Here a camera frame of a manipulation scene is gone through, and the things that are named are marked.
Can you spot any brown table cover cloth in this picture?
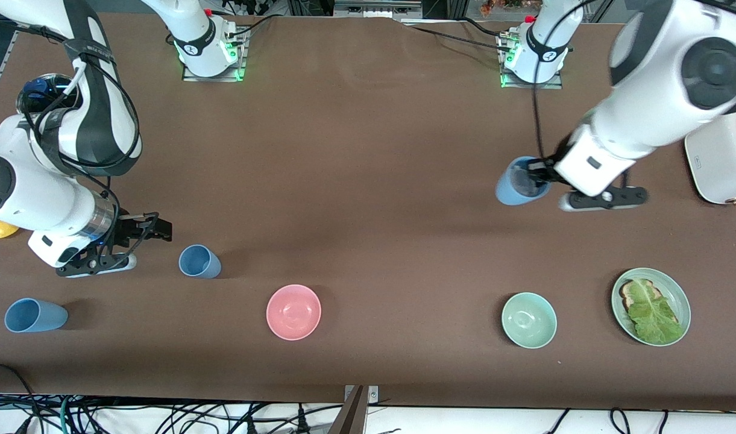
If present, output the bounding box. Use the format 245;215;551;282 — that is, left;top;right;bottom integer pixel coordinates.
0;11;736;412

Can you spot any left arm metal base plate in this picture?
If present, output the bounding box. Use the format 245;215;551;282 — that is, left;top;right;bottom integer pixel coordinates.
500;33;563;90

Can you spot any toasted bread slice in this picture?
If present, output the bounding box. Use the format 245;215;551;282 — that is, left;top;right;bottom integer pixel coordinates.
621;278;682;326

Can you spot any blue plastic cup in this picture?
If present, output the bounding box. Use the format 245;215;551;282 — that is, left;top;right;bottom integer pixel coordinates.
178;244;222;279
4;298;69;333

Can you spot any dark metal post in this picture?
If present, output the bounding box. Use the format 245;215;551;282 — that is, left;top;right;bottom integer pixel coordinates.
329;386;368;434

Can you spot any silver aluminium frame rail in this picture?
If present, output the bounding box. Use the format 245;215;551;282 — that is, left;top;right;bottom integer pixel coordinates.
0;30;20;118

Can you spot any black base cable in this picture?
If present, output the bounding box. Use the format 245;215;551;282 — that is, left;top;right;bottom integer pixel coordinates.
403;23;507;49
457;17;513;40
226;12;284;40

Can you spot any pink bowl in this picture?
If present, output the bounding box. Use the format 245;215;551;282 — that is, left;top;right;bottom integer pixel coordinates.
266;284;322;341

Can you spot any glass lid blue knob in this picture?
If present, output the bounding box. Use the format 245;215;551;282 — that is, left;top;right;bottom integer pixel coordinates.
16;73;79;115

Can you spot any mint green bowl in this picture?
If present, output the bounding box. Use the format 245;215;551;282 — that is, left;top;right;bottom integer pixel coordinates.
502;292;558;349

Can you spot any green lettuce leaf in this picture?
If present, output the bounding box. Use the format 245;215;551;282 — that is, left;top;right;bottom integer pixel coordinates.
628;280;685;345

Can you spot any orange toy pile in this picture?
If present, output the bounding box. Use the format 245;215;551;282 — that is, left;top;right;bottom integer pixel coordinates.
480;0;540;17

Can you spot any grey metal box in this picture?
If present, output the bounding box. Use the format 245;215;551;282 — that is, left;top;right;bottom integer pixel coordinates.
333;0;424;20

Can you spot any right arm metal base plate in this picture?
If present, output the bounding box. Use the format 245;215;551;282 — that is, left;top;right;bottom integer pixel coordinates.
182;27;248;82

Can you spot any blue cup with tissue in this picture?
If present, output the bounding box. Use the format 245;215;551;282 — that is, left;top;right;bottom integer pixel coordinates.
495;156;553;206

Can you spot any mint green plate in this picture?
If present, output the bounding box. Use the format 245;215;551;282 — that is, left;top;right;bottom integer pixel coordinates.
611;268;691;347

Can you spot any white toaster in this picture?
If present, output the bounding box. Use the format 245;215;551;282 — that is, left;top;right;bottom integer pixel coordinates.
684;112;736;206

